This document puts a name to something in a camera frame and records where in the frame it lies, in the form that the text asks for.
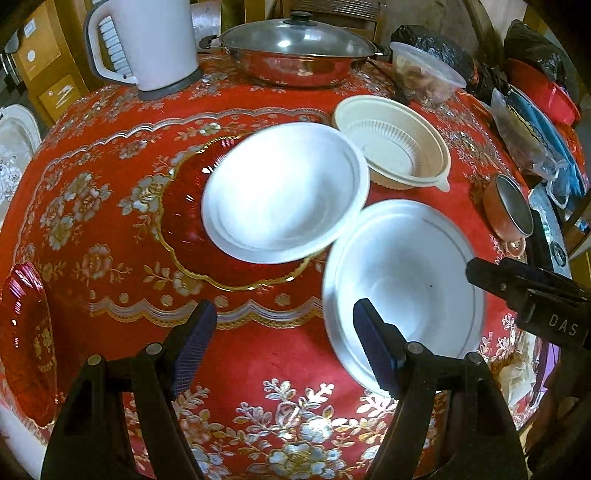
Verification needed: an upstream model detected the pink steel cup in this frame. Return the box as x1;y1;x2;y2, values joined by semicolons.
483;173;534;258

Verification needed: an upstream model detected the red glass bowl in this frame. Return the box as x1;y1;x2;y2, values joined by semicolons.
1;262;58;428

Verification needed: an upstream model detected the white foam plate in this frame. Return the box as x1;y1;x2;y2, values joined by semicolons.
322;199;485;395

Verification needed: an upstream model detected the cream plastic bowl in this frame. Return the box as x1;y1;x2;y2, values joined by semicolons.
332;95;451;193

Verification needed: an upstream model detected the red glass plate gold rim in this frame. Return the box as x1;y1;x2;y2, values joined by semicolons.
156;135;318;292

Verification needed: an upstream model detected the white foam bowl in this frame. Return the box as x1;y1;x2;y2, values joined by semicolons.
201;122;370;264

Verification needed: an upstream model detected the clear bag of dried goods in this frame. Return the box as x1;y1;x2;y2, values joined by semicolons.
490;89;571;208

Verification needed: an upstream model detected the red floral tablecloth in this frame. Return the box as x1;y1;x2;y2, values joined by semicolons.
0;52;551;480

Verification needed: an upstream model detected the red plastic basin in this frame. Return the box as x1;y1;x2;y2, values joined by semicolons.
503;59;581;126

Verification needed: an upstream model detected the clear plastic food container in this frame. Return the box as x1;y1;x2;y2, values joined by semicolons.
390;42;467;107

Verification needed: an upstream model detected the black plastic bag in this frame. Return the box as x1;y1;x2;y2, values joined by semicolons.
391;25;478;83

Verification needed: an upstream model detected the white ornate chair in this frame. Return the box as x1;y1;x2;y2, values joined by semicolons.
0;104;42;222

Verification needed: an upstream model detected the wooden chair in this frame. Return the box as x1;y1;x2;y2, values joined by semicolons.
280;0;387;43

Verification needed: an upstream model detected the steel pot glass lid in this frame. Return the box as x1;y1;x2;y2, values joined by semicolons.
198;11;383;88

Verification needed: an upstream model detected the wooden cabinet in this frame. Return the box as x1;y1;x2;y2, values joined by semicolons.
12;1;100;126

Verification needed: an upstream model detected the white electric kettle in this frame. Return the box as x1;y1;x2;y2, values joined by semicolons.
84;0;204;101

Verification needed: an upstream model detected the black power cord plug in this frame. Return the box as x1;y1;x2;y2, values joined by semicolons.
366;57;412;106

